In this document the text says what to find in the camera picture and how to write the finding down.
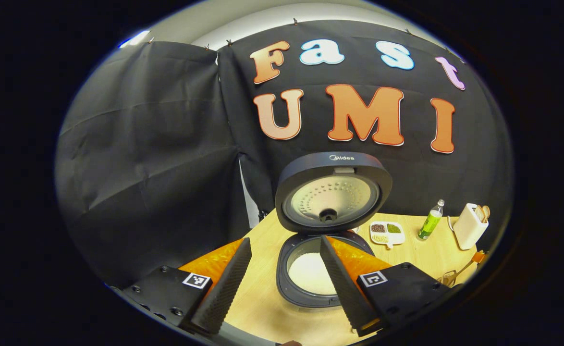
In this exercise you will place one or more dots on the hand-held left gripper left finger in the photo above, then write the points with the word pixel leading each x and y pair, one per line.
pixel 224 288

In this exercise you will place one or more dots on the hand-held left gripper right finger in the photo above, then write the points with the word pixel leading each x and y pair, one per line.
pixel 344 288

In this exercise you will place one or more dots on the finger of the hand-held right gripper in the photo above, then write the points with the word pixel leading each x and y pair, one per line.
pixel 478 257

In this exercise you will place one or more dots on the wooden spoon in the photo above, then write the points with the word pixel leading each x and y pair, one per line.
pixel 462 271

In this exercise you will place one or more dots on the white rice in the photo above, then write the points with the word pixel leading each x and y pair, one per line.
pixel 308 274

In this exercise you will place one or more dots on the dark grey rice cooker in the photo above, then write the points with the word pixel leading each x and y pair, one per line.
pixel 332 192

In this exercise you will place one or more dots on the white toaster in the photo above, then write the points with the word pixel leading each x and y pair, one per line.
pixel 469 228

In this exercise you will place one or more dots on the bread slice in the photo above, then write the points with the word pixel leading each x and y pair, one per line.
pixel 479 214
pixel 486 211

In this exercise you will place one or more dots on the green label plastic bottle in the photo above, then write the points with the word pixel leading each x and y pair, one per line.
pixel 429 223

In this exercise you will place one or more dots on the white divided dish with grains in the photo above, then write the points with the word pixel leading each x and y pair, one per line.
pixel 386 233

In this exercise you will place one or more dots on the ceiling light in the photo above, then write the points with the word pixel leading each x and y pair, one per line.
pixel 134 38

